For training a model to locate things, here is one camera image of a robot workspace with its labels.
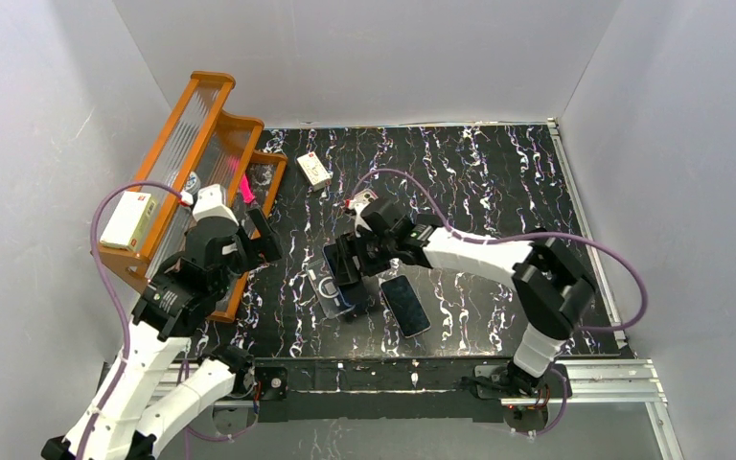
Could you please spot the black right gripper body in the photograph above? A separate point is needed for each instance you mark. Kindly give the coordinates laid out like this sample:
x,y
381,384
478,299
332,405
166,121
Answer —
x,y
352,257

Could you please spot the pink marker pen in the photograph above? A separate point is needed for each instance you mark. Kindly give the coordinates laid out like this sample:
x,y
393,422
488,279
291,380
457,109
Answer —
x,y
245,190

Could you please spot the orange wooden shelf rack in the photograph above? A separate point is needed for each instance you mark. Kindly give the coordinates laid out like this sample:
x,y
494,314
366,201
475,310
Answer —
x,y
200,145

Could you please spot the dark smartphone with light rim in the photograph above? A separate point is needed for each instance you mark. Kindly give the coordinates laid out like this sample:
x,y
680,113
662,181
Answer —
x,y
400,297

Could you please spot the clear phone case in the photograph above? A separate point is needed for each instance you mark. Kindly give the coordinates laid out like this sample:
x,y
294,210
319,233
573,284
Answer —
x,y
331,299

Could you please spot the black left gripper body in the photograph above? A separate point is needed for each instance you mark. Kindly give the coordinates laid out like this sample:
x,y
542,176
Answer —
x,y
256,235

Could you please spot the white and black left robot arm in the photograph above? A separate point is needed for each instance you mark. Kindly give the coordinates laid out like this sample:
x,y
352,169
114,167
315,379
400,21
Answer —
x,y
123,421

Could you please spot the small white carton box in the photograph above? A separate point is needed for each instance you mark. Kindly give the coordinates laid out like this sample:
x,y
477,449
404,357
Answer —
x,y
314,171

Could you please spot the white and green box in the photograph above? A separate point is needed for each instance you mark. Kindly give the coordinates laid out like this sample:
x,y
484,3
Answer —
x,y
128,222

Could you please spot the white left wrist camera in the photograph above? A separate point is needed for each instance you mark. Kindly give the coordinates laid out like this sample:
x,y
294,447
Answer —
x,y
211,202

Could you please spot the white and blue tape roll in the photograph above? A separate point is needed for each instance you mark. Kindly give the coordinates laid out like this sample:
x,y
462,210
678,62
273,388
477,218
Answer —
x,y
192,184

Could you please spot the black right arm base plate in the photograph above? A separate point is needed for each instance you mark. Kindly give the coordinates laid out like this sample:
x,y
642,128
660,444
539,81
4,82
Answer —
x,y
532,406

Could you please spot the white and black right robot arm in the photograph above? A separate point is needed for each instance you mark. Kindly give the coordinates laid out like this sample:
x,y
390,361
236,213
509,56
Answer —
x,y
551,284

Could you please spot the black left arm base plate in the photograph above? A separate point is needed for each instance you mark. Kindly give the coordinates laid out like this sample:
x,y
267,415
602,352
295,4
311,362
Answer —
x,y
239,411

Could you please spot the blue smartphone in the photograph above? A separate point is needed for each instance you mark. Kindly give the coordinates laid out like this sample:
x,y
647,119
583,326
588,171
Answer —
x,y
349,295

